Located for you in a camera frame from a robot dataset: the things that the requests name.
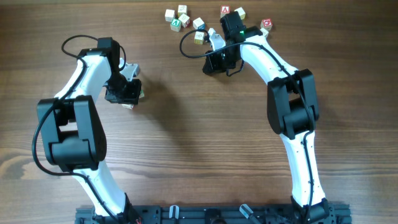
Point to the red O letter block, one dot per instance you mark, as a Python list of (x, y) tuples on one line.
[(267, 24)]

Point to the blue sided wooden block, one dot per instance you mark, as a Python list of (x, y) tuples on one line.
[(198, 23)]

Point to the yellow S wooden block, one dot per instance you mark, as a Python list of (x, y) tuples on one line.
[(241, 12)]

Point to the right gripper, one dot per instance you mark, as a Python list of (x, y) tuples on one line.
[(212, 68)]

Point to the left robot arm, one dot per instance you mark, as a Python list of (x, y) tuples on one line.
[(70, 140)]

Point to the plain wooden block top left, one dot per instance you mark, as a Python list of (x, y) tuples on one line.
[(169, 15)]

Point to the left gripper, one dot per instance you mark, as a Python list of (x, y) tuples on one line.
[(125, 94)]

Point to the wooden block yellow sided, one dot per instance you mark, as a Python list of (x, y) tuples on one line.
[(182, 9)]

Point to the red sided wooden block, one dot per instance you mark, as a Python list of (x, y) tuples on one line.
[(185, 20)]

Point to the green A letter block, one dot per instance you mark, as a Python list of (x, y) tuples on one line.
[(175, 25)]

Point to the red sided picture block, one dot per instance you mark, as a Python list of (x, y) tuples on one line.
[(128, 106)]

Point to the red A letter block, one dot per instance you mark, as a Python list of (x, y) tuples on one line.
[(224, 11)]

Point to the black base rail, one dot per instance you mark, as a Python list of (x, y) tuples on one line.
[(274, 213)]

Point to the red A sided block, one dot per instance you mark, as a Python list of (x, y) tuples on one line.
[(265, 32)]

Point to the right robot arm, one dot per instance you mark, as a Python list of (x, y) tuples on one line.
[(292, 106)]

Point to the yellow sided picture block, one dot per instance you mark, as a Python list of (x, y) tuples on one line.
[(199, 38)]

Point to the green J letter block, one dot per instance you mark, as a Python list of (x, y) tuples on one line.
[(142, 93)]

